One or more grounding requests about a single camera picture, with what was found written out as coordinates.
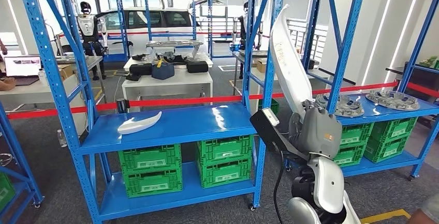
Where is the white cabinet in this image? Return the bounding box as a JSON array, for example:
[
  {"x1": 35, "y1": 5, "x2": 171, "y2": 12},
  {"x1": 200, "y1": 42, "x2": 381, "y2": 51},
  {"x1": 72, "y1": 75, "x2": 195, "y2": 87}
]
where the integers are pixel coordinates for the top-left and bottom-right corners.
[{"x1": 0, "y1": 74, "x2": 89, "y2": 138}]

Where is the silver black humanoid robot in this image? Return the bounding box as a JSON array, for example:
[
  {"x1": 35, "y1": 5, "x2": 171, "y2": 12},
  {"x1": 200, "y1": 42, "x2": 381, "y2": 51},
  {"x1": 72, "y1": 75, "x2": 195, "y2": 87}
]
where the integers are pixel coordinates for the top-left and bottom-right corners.
[
  {"x1": 232, "y1": 1, "x2": 265, "y2": 79},
  {"x1": 76, "y1": 1, "x2": 109, "y2": 81}
]

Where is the white car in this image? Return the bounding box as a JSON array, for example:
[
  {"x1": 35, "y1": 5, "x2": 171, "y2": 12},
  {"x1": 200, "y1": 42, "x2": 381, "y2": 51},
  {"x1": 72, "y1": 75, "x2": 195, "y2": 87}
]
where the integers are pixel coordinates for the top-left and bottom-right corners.
[{"x1": 58, "y1": 0, "x2": 227, "y2": 57}]

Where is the black barrier post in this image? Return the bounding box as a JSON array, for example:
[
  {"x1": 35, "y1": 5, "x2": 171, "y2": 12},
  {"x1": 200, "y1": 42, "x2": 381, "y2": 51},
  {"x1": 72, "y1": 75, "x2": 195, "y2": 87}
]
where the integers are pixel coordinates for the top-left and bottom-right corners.
[{"x1": 115, "y1": 98, "x2": 130, "y2": 114}]

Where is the navy blue bag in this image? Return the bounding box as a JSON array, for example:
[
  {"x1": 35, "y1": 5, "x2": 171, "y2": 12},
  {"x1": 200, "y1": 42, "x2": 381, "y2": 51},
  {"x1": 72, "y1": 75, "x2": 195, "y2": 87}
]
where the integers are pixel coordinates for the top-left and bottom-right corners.
[{"x1": 151, "y1": 61, "x2": 175, "y2": 81}]

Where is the round grey metal casting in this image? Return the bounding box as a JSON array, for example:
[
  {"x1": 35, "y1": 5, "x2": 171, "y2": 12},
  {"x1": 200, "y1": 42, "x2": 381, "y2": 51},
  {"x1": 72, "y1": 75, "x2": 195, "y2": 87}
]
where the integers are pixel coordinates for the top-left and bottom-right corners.
[
  {"x1": 365, "y1": 89, "x2": 421, "y2": 111},
  {"x1": 314, "y1": 94, "x2": 365, "y2": 118}
]

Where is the white table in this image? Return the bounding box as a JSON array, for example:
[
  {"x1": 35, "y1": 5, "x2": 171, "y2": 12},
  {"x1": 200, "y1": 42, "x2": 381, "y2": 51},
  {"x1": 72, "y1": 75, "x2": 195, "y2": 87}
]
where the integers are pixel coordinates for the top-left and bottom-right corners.
[
  {"x1": 122, "y1": 70, "x2": 213, "y2": 113},
  {"x1": 246, "y1": 68, "x2": 330, "y2": 113},
  {"x1": 123, "y1": 55, "x2": 213, "y2": 72}
]

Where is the steel table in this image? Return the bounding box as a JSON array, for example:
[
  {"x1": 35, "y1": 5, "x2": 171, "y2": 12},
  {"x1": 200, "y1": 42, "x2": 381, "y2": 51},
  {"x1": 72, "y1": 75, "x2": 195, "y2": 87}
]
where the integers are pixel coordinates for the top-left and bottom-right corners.
[{"x1": 54, "y1": 55, "x2": 107, "y2": 104}]

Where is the red barrier tape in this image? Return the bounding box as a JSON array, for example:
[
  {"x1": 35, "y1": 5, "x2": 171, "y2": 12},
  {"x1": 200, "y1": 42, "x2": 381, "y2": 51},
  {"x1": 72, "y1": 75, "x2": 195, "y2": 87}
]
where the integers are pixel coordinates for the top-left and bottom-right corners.
[
  {"x1": 7, "y1": 81, "x2": 400, "y2": 121},
  {"x1": 406, "y1": 82, "x2": 439, "y2": 99}
]

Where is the laptop screen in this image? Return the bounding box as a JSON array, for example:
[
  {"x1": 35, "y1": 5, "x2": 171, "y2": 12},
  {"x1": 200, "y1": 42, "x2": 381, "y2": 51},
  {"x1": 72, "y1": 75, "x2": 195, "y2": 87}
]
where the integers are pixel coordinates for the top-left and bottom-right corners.
[{"x1": 4, "y1": 55, "x2": 42, "y2": 78}]

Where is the white railing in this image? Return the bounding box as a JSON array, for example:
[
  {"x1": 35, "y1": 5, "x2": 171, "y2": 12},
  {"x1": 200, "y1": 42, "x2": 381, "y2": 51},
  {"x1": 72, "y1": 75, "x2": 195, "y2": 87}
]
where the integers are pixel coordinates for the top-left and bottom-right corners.
[{"x1": 286, "y1": 17, "x2": 328, "y2": 58}]

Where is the white curved car part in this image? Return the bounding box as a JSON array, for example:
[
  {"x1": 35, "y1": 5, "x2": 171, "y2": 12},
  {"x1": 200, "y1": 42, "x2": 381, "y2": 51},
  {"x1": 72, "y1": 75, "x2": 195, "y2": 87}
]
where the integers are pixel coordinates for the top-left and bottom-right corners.
[
  {"x1": 269, "y1": 4, "x2": 313, "y2": 122},
  {"x1": 117, "y1": 111, "x2": 163, "y2": 136}
]

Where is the blue steel shelf rack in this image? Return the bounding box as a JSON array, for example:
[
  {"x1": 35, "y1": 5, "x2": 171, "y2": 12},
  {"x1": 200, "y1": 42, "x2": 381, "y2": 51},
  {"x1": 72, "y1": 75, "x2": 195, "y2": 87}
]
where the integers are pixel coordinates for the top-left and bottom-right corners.
[
  {"x1": 15, "y1": 0, "x2": 287, "y2": 224},
  {"x1": 0, "y1": 102, "x2": 43, "y2": 224},
  {"x1": 207, "y1": 0, "x2": 253, "y2": 59},
  {"x1": 143, "y1": 0, "x2": 197, "y2": 58},
  {"x1": 301, "y1": 0, "x2": 439, "y2": 182},
  {"x1": 56, "y1": 0, "x2": 130, "y2": 63}
]

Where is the clear plastic bottle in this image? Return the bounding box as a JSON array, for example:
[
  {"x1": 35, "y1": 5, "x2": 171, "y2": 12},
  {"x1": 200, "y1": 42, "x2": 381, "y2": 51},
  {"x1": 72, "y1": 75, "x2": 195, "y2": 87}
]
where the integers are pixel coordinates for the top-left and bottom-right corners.
[{"x1": 56, "y1": 129, "x2": 68, "y2": 148}]

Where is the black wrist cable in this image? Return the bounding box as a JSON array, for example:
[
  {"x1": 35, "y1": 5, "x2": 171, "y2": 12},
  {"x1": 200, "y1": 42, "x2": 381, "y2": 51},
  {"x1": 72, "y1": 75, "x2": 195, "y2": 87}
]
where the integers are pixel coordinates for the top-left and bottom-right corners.
[{"x1": 273, "y1": 150, "x2": 286, "y2": 224}]

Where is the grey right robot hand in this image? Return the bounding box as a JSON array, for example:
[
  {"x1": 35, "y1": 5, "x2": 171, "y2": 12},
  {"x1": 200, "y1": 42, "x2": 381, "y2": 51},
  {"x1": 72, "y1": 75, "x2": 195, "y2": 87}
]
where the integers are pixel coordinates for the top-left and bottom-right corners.
[{"x1": 288, "y1": 99, "x2": 343, "y2": 160}]

